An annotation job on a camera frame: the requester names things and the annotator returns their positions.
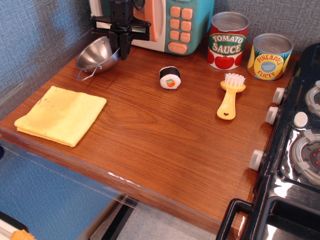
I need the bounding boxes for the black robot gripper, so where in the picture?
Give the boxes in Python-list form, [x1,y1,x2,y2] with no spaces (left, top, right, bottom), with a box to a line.
[90,0,151,61]

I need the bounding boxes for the toy microwave teal and pink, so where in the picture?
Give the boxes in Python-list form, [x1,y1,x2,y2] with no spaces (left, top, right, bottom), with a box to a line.
[89,0,215,56]

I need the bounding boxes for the orange object bottom left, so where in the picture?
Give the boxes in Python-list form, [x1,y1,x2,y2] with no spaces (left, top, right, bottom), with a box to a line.
[10,229,35,240]

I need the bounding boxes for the white stove knob lower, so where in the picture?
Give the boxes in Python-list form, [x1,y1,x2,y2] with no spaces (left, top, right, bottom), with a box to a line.
[249,149,264,171]

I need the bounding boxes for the white stove knob upper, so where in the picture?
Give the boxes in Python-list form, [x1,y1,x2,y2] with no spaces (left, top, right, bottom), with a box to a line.
[272,87,286,105]

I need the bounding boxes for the white stove knob middle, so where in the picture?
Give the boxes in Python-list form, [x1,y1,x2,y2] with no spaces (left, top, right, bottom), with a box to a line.
[265,106,279,125]

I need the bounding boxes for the tomato sauce can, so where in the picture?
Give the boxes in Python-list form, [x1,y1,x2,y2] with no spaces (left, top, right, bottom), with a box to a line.
[207,11,250,71]

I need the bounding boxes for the toy sushi roll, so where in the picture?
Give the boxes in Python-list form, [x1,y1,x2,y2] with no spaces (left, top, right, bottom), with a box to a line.
[159,66,181,90]

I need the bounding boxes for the white stove knob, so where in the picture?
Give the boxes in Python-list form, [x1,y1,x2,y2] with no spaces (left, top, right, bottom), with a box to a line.
[265,106,279,125]
[272,87,286,105]
[249,149,264,171]

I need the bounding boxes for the pineapple slices can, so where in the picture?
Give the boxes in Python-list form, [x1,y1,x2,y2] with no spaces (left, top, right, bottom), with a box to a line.
[247,33,294,81]

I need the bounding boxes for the stainless steel colander bowl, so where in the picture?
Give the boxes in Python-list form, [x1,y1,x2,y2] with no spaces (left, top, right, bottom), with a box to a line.
[76,36,120,81]

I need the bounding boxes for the yellow dish brush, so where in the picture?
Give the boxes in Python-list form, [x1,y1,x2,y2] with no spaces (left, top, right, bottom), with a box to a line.
[217,73,246,120]

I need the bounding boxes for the yellow folded towel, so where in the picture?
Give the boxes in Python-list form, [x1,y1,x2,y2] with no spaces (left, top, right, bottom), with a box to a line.
[14,86,107,147]

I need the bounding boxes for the black toy stove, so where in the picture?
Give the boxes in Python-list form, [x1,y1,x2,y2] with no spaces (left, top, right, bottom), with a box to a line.
[216,43,320,240]

